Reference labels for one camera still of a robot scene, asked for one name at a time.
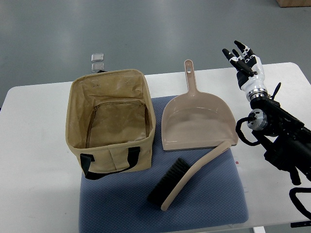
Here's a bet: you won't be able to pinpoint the black clamp at table edge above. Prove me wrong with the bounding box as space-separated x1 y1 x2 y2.
290 220 311 228

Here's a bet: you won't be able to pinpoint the blue quilted mat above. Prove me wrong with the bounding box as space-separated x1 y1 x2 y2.
79 96 248 233

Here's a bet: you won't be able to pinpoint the wooden box corner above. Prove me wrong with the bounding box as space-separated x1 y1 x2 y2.
276 0 311 7

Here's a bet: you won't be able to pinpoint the pink hand broom black bristles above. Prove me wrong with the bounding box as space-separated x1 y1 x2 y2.
147 141 231 212

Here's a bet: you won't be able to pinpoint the pink plastic dustpan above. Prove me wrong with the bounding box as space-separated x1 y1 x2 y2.
161 60 238 150

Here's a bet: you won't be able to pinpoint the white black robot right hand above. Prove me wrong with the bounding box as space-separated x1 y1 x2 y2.
222 41 268 101

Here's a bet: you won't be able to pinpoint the yellow fabric bag black handles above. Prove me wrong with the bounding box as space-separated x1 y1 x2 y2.
65 69 156 180

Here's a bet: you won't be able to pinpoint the upper metal floor plate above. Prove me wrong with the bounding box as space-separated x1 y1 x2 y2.
91 53 104 62

